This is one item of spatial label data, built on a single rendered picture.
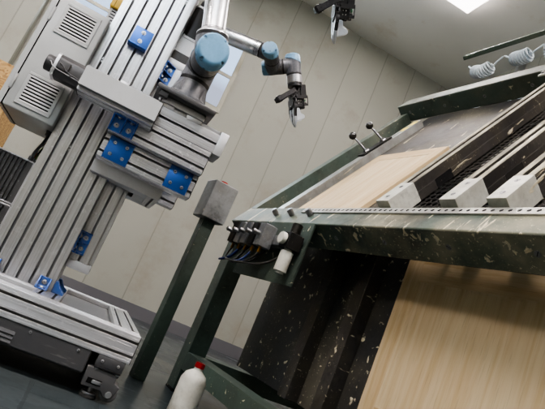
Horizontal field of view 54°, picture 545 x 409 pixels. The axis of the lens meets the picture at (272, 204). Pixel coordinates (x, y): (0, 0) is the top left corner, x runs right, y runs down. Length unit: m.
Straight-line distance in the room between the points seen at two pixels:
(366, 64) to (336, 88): 0.51
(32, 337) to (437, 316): 1.22
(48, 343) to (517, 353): 1.32
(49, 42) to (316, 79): 4.35
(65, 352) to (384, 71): 5.43
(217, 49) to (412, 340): 1.15
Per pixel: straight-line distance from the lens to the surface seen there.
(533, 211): 1.35
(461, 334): 1.61
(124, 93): 1.83
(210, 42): 1.91
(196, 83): 2.01
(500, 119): 2.16
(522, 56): 2.59
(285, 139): 5.85
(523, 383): 1.47
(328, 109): 6.13
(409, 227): 1.52
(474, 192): 1.60
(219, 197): 2.42
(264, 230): 1.99
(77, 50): 2.16
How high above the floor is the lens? 0.41
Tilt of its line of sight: 12 degrees up
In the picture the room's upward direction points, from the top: 23 degrees clockwise
